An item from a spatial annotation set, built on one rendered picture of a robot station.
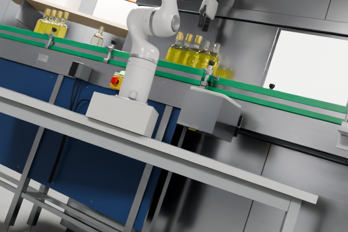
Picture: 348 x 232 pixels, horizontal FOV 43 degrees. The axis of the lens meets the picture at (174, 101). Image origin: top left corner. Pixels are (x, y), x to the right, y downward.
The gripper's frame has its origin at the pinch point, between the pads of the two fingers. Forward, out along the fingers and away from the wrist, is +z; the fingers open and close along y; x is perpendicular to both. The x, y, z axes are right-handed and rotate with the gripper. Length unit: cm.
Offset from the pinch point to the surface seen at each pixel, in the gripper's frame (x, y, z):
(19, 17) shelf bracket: -275, -101, -12
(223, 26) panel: 4.8, -12.0, -5.8
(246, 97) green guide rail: 36.5, 3.8, 32.2
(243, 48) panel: 20.0, -12.1, 4.7
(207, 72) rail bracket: 19.8, 16.1, 27.1
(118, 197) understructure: -6, 13, 96
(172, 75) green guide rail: 0.6, 13.6, 32.0
